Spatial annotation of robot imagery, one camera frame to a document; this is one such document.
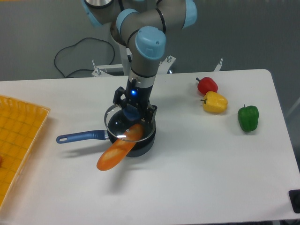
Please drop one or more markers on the yellow woven basket tray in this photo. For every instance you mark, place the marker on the yellow woven basket tray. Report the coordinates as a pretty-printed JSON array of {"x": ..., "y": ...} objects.
[{"x": 20, "y": 125}]

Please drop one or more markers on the green bell pepper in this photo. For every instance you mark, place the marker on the green bell pepper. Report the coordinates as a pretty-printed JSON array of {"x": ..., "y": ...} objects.
[{"x": 248, "y": 117}]

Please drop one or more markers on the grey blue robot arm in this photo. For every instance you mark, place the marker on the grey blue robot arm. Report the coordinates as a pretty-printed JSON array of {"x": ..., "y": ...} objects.
[{"x": 144, "y": 34}]

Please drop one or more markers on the red bell pepper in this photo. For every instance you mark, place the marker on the red bell pepper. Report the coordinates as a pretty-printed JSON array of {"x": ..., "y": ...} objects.
[{"x": 206, "y": 84}]

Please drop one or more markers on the glass pot lid blue knob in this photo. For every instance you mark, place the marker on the glass pot lid blue knob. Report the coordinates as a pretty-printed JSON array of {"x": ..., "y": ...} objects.
[{"x": 127, "y": 128}]

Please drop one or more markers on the yellow bell pepper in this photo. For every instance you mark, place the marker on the yellow bell pepper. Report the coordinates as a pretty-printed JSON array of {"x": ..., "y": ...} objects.
[{"x": 213, "y": 102}]

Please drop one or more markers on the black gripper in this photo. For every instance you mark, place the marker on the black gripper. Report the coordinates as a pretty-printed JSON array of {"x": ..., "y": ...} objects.
[{"x": 136, "y": 101}]

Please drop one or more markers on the orange toy baguette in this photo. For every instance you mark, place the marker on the orange toy baguette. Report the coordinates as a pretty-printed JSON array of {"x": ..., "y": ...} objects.
[{"x": 120, "y": 148}]

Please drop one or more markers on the dark blue saucepan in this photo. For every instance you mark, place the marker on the dark blue saucepan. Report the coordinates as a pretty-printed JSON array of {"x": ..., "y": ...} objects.
[{"x": 139, "y": 149}]

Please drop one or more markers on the black device at table edge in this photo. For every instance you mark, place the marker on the black device at table edge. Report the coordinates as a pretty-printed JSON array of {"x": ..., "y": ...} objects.
[{"x": 295, "y": 200}]

